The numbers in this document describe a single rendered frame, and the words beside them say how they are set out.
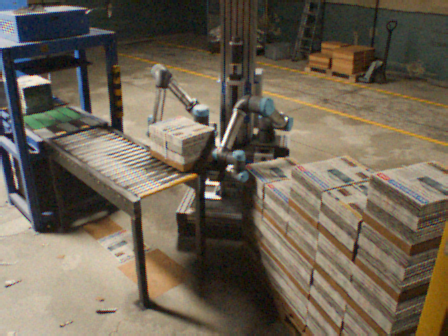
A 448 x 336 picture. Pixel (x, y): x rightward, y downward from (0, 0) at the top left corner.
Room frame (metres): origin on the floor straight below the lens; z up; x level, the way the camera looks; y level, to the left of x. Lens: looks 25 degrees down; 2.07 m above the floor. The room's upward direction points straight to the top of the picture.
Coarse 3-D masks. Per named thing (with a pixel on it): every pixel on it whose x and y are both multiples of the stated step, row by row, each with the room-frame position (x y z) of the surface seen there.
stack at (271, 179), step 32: (288, 160) 2.75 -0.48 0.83; (256, 192) 2.49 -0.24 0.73; (288, 192) 2.30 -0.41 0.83; (256, 224) 2.47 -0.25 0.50; (288, 224) 2.14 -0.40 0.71; (256, 256) 2.47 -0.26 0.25; (288, 256) 2.10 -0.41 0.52; (320, 256) 1.84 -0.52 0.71; (288, 288) 2.07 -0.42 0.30; (320, 288) 1.81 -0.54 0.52; (320, 320) 1.77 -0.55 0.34
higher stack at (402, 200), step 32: (384, 192) 1.52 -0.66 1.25; (416, 192) 1.44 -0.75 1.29; (384, 224) 1.49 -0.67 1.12; (416, 224) 1.35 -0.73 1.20; (384, 256) 1.45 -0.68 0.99; (416, 256) 1.36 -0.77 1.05; (352, 288) 1.59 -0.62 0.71; (416, 288) 1.38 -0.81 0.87; (352, 320) 1.55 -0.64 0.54; (384, 320) 1.38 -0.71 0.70; (416, 320) 1.41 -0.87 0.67
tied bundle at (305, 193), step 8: (296, 176) 2.10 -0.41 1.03; (304, 176) 2.05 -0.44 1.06; (296, 184) 2.10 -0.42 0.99; (304, 184) 2.03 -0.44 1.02; (312, 184) 1.97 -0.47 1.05; (352, 184) 1.96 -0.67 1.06; (296, 192) 2.09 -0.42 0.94; (304, 192) 2.03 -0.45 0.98; (312, 192) 1.96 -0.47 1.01; (320, 192) 1.90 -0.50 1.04; (296, 200) 2.08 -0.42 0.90; (304, 200) 2.02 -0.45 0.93; (312, 200) 1.96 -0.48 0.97; (320, 200) 1.90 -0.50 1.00; (304, 208) 2.01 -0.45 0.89; (312, 208) 1.95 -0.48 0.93; (320, 208) 1.89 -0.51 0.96; (312, 216) 1.94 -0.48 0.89
